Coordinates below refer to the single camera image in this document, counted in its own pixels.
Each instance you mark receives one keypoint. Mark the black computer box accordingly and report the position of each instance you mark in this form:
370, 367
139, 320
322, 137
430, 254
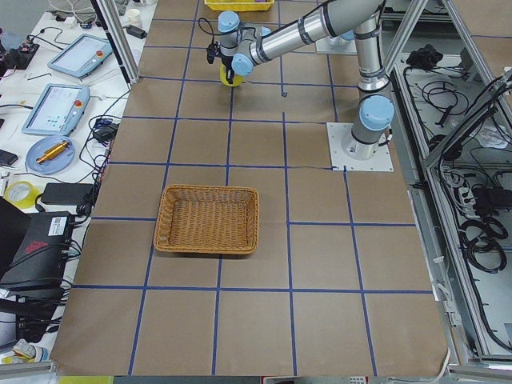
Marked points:
32, 248

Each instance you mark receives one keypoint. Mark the upper teach pendant tablet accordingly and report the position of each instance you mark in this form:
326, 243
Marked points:
82, 57

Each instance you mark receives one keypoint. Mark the teach pendant tablet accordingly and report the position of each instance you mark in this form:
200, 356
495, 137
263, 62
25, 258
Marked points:
82, 57
58, 110

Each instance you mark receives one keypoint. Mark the aluminium frame post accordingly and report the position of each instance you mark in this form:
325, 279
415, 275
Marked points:
107, 12

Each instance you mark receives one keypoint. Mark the black power adapter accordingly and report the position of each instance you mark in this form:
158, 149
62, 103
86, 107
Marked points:
66, 193

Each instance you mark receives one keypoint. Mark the yellow-green tape roll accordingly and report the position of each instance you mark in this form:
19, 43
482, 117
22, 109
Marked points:
22, 194

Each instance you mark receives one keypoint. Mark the black cloth bundle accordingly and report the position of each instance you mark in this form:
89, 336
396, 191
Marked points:
425, 58

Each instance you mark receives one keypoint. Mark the yellow bin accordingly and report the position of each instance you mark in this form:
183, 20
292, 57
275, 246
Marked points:
239, 6

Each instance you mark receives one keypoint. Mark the woven wicker basket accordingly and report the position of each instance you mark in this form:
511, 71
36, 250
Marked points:
207, 220

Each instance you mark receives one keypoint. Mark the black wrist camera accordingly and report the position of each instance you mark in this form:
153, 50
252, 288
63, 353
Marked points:
212, 52

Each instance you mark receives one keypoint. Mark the blue plate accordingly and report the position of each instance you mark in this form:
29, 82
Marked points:
52, 166

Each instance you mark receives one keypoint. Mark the white paper cup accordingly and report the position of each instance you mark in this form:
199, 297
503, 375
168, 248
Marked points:
134, 17

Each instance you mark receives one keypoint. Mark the gold metal cylinder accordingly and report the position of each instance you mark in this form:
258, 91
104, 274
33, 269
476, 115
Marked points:
53, 152

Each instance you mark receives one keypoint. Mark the lower teach pendant tablet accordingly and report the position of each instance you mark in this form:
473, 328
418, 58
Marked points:
58, 110

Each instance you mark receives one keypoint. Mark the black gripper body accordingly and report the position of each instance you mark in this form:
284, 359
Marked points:
226, 65

